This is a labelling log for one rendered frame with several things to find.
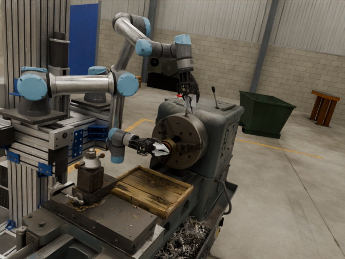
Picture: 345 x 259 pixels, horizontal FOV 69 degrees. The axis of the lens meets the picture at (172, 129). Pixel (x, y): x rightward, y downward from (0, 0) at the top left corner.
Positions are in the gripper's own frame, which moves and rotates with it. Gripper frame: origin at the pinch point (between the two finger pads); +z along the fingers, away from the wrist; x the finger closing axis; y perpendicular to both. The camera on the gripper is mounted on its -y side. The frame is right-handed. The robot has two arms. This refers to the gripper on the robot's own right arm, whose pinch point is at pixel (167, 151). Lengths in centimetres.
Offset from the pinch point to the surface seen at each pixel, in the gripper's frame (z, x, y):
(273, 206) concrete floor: 58, -109, -192
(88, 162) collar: -8.9, 6.0, 45.5
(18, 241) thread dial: -22, -24, 64
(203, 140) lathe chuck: 11.2, 4.7, -19.4
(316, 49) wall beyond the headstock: 48, 141, -1081
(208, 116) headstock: 7.2, 15.2, -32.5
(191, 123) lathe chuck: 3.8, 13.5, -15.4
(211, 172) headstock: 16.4, -17.6, -31.6
